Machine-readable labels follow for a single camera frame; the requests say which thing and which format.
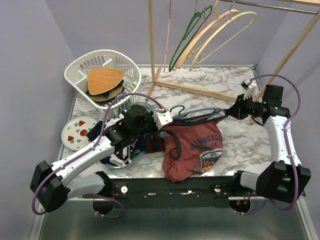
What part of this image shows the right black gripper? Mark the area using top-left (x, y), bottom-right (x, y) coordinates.
top-left (225, 93), bottom-right (266, 120)

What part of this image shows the blue plastic hanger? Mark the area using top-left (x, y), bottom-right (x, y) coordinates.
top-left (165, 104), bottom-right (228, 162)

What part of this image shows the red tank top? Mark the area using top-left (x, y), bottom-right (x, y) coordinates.
top-left (162, 119), bottom-right (223, 182)

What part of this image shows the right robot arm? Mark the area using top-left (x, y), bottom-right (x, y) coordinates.
top-left (226, 82), bottom-right (311, 204)

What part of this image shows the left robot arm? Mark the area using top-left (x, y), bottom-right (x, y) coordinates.
top-left (30, 104), bottom-right (171, 213)

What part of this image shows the light wooden hanger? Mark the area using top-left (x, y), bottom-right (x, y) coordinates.
top-left (173, 0), bottom-right (240, 70)

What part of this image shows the cream plastic hanger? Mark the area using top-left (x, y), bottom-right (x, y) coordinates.
top-left (189, 11), bottom-right (258, 71)

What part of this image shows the green plastic hanger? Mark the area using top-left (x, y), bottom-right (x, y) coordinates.
top-left (168, 4), bottom-right (213, 72)

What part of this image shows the dark navy maroon garment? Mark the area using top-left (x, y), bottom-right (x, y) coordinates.
top-left (86, 121), bottom-right (165, 153)

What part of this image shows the black white striped garment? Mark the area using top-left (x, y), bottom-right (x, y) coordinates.
top-left (100, 113), bottom-right (132, 168)

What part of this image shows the orange woven fan mat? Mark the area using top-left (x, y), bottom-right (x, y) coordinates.
top-left (87, 68), bottom-right (125, 95)

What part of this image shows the white plastic laundry basket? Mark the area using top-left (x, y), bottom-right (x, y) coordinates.
top-left (64, 49), bottom-right (142, 112)

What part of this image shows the watermelon pattern plate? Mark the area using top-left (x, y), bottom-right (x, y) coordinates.
top-left (61, 115), bottom-right (98, 151)

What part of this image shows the wooden clothes rack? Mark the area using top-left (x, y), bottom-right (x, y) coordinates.
top-left (145, 0), bottom-right (320, 125)

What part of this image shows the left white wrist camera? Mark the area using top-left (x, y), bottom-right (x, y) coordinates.
top-left (152, 111), bottom-right (173, 130)

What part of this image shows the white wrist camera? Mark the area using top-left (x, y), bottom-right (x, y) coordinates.
top-left (152, 111), bottom-right (173, 130)
top-left (241, 79), bottom-right (257, 100)

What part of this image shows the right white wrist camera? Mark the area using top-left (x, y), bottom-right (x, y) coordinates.
top-left (241, 79), bottom-right (257, 100)

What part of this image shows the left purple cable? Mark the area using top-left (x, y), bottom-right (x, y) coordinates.
top-left (31, 92), bottom-right (166, 220)

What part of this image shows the purple cable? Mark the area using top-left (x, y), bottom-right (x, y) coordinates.
top-left (236, 73), bottom-right (302, 216)
top-left (31, 92), bottom-right (166, 220)

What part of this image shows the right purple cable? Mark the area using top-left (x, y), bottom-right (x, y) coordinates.
top-left (236, 73), bottom-right (302, 216)

